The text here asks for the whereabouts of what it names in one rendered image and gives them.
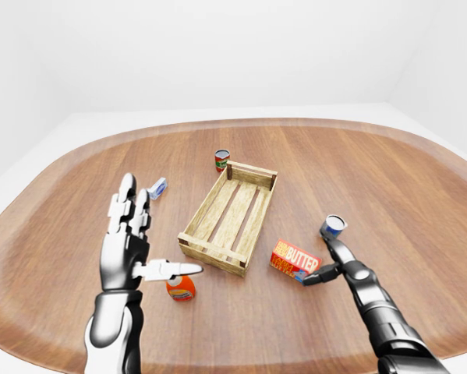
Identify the wooden slat tray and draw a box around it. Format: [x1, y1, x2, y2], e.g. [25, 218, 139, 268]
[177, 160, 278, 278]

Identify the red butter box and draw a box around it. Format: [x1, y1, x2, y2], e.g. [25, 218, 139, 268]
[269, 238, 323, 284]

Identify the orange bottle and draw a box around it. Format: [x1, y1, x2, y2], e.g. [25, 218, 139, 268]
[165, 274, 197, 302]

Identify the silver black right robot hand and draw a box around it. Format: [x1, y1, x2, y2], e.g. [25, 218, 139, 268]
[301, 229, 379, 300]

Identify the red and green tin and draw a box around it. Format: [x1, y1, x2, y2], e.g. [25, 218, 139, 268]
[214, 149, 231, 174]

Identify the blue and white tin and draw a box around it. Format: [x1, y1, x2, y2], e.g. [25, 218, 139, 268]
[319, 213, 348, 239]

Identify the small blue white box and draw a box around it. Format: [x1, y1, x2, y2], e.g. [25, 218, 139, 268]
[147, 177, 168, 201]

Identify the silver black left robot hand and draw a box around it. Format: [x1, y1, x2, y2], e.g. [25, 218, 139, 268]
[99, 172, 204, 292]

